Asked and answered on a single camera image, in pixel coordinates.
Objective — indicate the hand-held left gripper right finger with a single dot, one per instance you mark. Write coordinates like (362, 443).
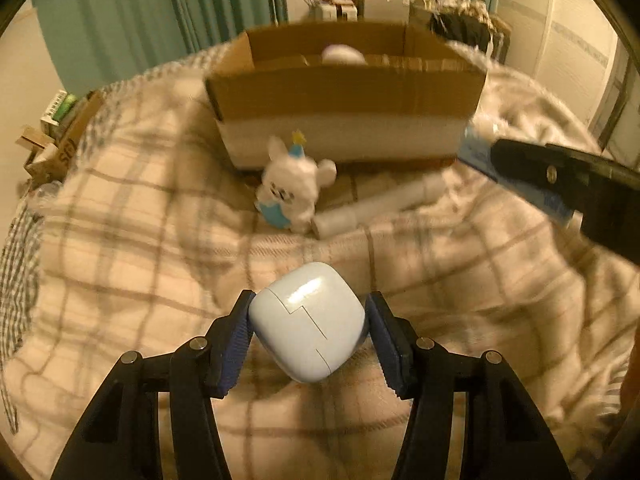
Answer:
(395, 350)

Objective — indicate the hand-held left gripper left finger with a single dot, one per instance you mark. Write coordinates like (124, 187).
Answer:
(234, 347)

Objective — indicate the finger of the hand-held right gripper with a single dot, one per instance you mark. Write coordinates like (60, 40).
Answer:
(575, 185)

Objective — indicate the blue packet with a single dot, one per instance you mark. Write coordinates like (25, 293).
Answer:
(505, 172)

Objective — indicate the pale blue rounded case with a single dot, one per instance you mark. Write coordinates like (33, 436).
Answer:
(307, 322)

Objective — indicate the plaid blanket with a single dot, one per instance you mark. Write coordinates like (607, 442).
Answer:
(320, 260)

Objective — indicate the white plastic bag roll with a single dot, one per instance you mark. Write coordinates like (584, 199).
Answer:
(345, 217)

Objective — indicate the white plush bunny toy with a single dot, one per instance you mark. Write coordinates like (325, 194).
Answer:
(292, 190)

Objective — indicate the checkered cloth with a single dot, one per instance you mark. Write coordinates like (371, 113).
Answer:
(20, 310)

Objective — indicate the cluttered desk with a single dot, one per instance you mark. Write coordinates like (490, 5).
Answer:
(405, 5)

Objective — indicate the white round object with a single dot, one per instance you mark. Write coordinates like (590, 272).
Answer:
(342, 54)

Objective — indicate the small open cardboard box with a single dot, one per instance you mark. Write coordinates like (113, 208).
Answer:
(62, 142)

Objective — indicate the green and white carton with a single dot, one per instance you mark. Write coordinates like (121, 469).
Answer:
(57, 110)

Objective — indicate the teal curtain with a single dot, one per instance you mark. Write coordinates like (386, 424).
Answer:
(165, 15)

